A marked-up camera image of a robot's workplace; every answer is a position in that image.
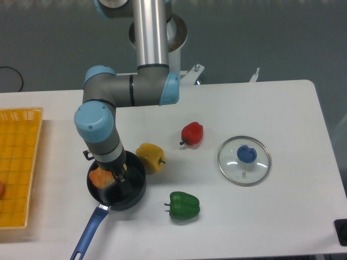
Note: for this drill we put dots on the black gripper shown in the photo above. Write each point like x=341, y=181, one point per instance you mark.
x=114, y=163

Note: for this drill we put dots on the dark pot blue handle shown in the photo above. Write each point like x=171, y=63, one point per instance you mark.
x=111, y=198

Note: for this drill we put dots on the orange toy bread loaf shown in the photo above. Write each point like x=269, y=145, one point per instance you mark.
x=101, y=178

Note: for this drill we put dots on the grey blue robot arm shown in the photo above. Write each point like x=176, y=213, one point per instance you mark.
x=104, y=91

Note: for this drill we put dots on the yellow toy bell pepper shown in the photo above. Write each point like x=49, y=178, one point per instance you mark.
x=152, y=156

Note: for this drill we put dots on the green toy bell pepper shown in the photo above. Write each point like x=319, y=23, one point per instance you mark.
x=183, y=206

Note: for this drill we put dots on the red toy bell pepper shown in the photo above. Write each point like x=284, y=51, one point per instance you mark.
x=192, y=134

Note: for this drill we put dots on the glass lid blue knob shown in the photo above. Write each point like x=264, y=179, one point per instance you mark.
x=244, y=161

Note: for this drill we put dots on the yellow plastic basket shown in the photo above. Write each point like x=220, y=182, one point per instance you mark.
x=20, y=133

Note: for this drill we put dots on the black table corner device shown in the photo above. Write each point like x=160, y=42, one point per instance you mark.
x=341, y=230

